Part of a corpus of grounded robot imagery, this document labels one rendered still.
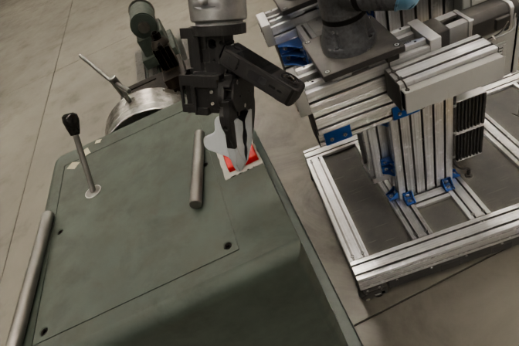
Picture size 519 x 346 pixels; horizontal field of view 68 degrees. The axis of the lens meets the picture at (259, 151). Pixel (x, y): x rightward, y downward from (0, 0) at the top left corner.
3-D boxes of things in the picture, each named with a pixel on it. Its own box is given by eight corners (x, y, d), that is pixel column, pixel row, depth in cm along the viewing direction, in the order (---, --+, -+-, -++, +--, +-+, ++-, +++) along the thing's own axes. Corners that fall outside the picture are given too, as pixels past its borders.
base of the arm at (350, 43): (364, 23, 112) (359, -9, 106) (386, 44, 101) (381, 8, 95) (315, 42, 114) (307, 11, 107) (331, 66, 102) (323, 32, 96)
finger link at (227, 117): (235, 140, 57) (229, 82, 53) (245, 140, 56) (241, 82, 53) (220, 151, 53) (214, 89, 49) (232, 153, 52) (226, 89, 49)
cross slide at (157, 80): (214, 76, 170) (210, 67, 167) (126, 117, 169) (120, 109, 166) (207, 59, 184) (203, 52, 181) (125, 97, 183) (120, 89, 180)
